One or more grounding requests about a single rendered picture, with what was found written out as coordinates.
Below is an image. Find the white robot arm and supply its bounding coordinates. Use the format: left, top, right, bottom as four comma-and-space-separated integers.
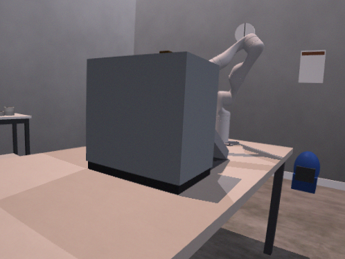
209, 33, 264, 143

